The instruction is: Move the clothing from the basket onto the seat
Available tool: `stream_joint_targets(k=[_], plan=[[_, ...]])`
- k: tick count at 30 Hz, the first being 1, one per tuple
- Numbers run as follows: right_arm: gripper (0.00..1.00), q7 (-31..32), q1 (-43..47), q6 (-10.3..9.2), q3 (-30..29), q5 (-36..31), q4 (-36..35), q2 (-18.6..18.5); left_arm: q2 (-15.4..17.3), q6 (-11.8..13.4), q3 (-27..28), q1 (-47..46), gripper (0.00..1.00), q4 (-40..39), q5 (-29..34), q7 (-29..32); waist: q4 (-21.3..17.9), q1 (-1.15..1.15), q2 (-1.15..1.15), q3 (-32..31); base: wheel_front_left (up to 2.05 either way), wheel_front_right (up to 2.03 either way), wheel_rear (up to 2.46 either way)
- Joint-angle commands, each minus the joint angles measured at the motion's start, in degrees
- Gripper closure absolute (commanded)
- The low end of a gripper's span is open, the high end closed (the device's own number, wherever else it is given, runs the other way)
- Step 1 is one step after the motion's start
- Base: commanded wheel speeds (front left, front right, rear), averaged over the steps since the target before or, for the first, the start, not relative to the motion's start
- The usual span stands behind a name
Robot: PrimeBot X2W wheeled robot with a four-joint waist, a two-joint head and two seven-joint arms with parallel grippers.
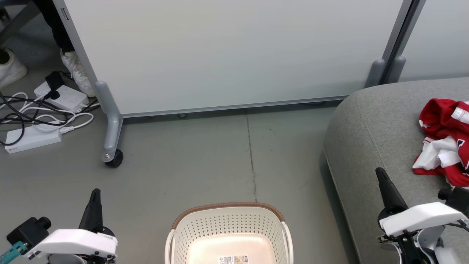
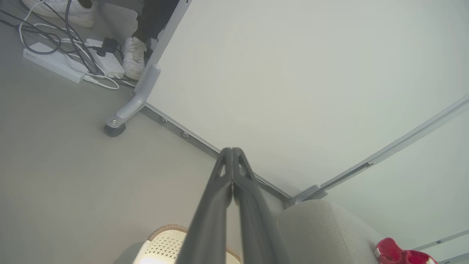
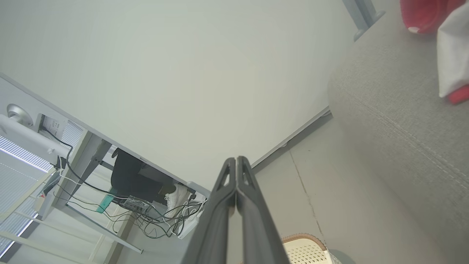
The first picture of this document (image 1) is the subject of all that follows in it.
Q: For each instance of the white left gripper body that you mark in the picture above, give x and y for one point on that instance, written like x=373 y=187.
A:
x=73 y=242

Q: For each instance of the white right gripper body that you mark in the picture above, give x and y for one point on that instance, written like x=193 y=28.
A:
x=421 y=218

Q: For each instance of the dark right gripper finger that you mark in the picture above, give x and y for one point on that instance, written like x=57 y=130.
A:
x=390 y=194

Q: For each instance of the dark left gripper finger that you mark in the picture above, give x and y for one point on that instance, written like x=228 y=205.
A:
x=93 y=212

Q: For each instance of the red and white sports jersey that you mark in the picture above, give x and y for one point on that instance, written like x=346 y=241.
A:
x=443 y=121

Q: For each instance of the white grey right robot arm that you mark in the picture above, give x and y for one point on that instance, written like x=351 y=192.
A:
x=428 y=247

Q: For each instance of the white perforated laundry basket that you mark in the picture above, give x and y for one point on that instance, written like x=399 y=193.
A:
x=227 y=223

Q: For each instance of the paper label in basket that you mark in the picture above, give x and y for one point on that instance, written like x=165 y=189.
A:
x=233 y=260

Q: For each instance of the black caster wheel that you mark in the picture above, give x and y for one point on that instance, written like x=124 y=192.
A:
x=114 y=159

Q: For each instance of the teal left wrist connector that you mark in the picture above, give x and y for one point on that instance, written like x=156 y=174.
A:
x=11 y=253

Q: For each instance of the grey fabric sofa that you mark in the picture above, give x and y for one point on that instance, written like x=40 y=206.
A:
x=381 y=128

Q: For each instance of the grey partition leg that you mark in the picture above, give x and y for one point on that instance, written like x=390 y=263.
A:
x=110 y=121

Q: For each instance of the long white power strip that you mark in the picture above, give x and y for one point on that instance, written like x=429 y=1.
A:
x=33 y=139

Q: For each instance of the white power strip with plugs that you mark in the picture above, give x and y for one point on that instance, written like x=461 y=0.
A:
x=67 y=97

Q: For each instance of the black power adapter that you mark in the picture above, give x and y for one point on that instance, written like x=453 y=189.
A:
x=54 y=82

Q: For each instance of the white sneaker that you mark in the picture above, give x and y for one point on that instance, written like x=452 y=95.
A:
x=78 y=73
x=10 y=68

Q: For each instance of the narrow white partition panel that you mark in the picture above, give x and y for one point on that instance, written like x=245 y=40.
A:
x=439 y=36

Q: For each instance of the black trouser leg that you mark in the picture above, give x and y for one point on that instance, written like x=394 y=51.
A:
x=55 y=22

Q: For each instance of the large white partition panel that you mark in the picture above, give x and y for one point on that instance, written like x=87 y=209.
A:
x=227 y=51

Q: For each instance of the grey desk leg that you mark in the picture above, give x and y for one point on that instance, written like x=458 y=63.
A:
x=18 y=16

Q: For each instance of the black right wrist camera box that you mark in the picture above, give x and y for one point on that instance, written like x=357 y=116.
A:
x=458 y=200

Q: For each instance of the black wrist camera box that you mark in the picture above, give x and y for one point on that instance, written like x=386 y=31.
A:
x=27 y=231
x=458 y=200

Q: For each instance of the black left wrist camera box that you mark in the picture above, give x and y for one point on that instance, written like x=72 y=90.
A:
x=27 y=231

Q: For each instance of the grey partition post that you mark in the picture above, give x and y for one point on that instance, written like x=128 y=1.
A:
x=394 y=55

